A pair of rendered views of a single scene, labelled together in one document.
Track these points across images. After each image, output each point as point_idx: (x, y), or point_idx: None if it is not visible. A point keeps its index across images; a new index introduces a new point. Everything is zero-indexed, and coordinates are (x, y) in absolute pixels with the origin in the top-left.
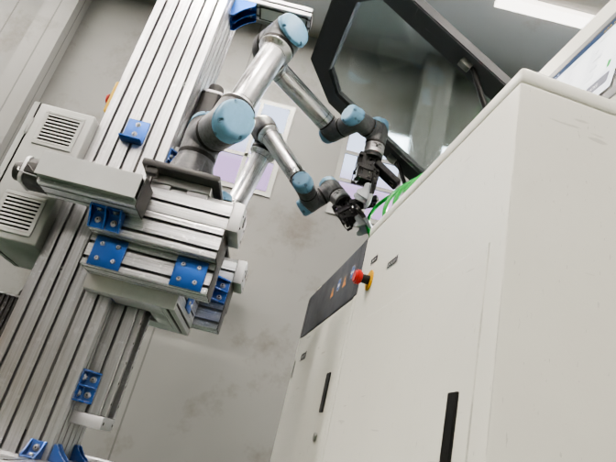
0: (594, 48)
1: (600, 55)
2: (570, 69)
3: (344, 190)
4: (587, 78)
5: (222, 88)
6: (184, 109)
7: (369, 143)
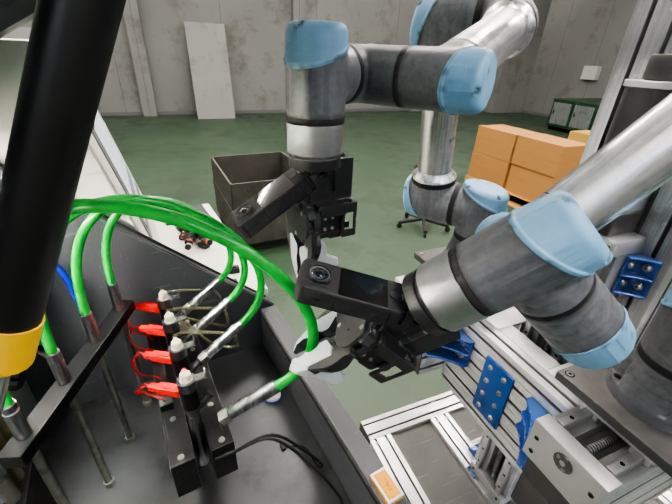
0: (99, 120)
1: (110, 139)
2: (98, 123)
3: (442, 252)
4: (119, 157)
5: (651, 57)
6: (582, 155)
7: (322, 126)
